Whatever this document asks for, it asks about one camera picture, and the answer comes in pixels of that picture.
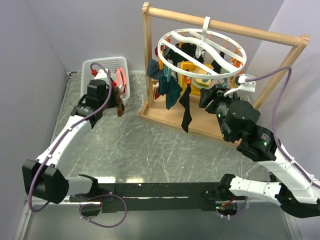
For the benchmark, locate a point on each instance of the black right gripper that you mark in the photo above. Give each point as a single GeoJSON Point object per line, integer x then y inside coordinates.
{"type": "Point", "coordinates": [206, 94]}

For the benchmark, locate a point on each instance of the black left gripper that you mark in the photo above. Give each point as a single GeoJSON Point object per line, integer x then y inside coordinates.
{"type": "Point", "coordinates": [115, 98]}

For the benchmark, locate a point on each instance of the long black sock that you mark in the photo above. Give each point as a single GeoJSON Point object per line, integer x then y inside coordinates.
{"type": "Point", "coordinates": [185, 102]}

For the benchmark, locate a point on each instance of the pink patterned sock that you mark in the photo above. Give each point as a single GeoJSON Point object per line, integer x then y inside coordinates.
{"type": "Point", "coordinates": [120, 79]}

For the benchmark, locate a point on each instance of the argyle patterned knit sock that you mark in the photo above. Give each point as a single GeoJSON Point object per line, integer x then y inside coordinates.
{"type": "Point", "coordinates": [120, 106]}

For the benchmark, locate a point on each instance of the teal green sock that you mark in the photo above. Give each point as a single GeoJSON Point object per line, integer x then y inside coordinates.
{"type": "Point", "coordinates": [171, 90]}

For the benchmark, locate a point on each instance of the white round clip hanger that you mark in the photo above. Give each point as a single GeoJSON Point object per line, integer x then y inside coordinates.
{"type": "Point", "coordinates": [216, 54]}

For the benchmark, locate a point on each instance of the teal plastic clip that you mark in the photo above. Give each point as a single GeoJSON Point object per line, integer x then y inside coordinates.
{"type": "Point", "coordinates": [167, 73]}

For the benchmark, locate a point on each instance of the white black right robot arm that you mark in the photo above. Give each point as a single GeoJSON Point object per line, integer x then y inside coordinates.
{"type": "Point", "coordinates": [294, 190]}

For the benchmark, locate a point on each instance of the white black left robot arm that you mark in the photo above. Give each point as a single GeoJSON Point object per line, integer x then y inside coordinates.
{"type": "Point", "coordinates": [43, 176]}

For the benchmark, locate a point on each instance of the white plastic laundry basket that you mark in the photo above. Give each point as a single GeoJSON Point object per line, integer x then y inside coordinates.
{"type": "Point", "coordinates": [111, 63]}

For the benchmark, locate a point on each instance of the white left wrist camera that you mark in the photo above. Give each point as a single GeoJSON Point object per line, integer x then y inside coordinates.
{"type": "Point", "coordinates": [101, 74]}

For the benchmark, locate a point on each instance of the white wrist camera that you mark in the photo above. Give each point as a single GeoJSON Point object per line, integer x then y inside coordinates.
{"type": "Point", "coordinates": [101, 74]}
{"type": "Point", "coordinates": [243, 88]}

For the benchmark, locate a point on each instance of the wooden hanger rack frame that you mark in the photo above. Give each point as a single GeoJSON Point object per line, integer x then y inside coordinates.
{"type": "Point", "coordinates": [203, 124]}

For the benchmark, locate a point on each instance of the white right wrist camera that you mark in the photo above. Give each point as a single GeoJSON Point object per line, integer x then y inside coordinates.
{"type": "Point", "coordinates": [243, 88]}

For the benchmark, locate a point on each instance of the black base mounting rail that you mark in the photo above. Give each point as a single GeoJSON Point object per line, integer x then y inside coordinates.
{"type": "Point", "coordinates": [158, 196]}

